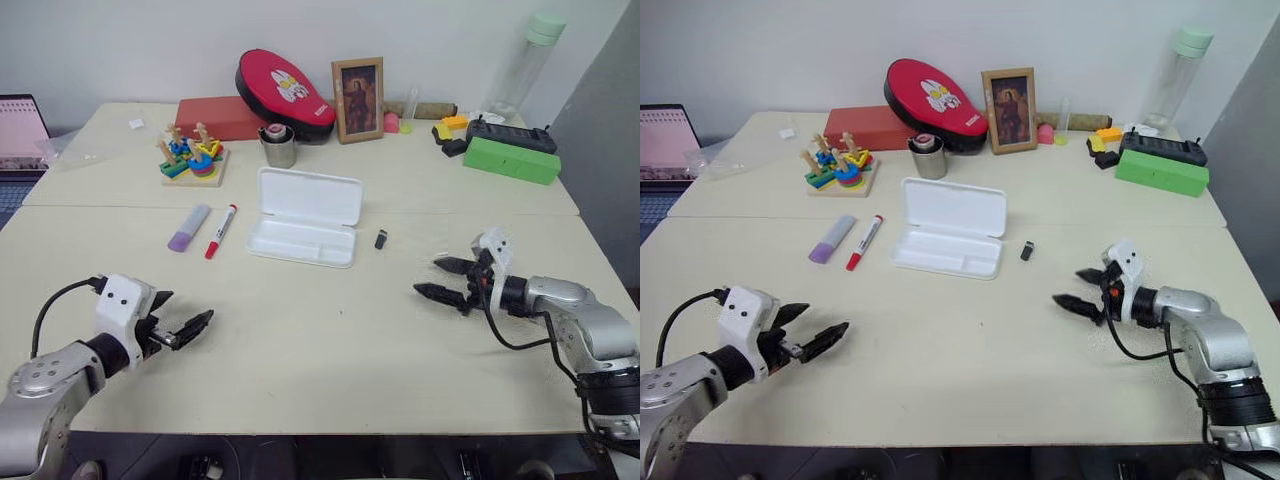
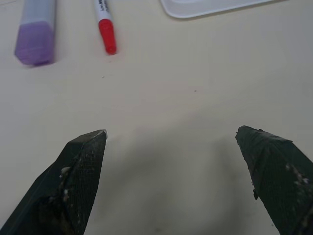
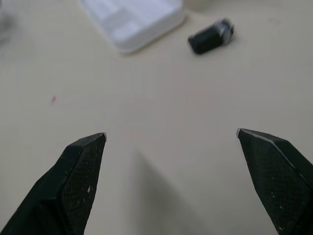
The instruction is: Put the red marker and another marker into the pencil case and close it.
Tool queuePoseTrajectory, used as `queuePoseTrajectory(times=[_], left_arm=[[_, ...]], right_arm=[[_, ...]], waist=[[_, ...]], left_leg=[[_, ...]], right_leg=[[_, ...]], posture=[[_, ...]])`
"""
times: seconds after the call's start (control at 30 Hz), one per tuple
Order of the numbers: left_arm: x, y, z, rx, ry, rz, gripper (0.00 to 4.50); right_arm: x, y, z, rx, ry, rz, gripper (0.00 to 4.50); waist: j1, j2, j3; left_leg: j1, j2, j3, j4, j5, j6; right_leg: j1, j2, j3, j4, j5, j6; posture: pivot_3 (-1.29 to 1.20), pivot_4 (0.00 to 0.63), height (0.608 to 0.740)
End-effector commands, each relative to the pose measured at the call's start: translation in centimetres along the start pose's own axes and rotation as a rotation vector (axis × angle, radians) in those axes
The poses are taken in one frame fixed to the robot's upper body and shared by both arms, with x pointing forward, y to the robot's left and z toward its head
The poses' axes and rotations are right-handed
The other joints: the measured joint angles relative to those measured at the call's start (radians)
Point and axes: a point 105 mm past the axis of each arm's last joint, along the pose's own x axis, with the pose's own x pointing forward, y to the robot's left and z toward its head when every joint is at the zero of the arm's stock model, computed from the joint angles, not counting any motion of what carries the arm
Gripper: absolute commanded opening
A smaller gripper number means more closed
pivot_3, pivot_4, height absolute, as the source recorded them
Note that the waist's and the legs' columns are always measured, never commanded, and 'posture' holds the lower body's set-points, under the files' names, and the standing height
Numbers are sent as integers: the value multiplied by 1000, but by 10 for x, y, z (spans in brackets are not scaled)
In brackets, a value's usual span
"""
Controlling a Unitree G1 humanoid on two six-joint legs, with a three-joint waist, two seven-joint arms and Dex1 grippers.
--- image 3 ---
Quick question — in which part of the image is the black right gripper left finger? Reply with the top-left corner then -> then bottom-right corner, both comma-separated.
0,132 -> 108,235

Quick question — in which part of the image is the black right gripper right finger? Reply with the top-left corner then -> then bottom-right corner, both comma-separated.
236,128 -> 313,235

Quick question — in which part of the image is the white plastic tray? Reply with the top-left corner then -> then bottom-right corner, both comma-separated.
79,0 -> 186,55

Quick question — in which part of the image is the small black cylindrical part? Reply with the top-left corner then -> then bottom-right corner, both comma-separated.
187,17 -> 236,56

